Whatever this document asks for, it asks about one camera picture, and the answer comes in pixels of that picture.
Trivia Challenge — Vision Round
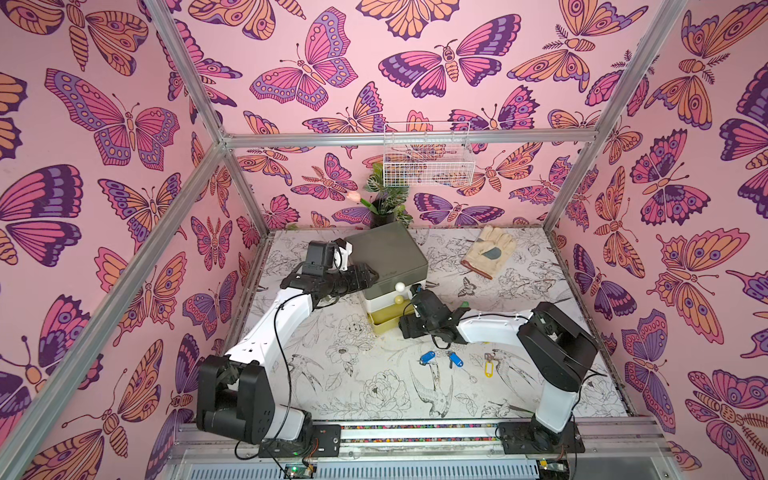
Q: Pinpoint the aluminium cage frame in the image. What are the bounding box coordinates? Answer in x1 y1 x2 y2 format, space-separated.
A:
1 1 686 479

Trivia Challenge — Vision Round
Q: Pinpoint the key with yellow tag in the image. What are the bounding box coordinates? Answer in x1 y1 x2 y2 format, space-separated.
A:
483 352 500 379

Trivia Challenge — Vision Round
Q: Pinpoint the potted green plant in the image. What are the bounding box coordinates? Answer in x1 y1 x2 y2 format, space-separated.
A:
339 162 413 228

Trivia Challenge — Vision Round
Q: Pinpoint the beige work glove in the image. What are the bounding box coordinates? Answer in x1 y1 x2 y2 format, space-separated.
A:
461 225 517 280

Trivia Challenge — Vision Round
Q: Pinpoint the white wire wall basket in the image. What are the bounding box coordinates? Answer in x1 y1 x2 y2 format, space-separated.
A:
381 121 476 188

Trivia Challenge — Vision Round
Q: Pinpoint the grey three-drawer storage box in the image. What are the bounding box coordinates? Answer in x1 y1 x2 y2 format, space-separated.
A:
346 222 428 336

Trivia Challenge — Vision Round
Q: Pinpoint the key with blue tag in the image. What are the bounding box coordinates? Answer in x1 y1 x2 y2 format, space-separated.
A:
418 351 436 366

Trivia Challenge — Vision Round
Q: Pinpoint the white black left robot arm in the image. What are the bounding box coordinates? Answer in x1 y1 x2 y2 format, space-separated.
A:
196 263 379 444

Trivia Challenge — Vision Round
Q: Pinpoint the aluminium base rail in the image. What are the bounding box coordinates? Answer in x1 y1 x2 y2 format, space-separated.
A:
161 418 679 480

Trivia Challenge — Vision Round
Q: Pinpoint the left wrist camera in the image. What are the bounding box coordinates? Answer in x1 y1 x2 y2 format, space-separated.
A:
301 239 353 277

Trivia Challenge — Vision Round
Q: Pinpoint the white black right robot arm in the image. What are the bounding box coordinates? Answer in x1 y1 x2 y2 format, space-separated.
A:
399 286 598 456

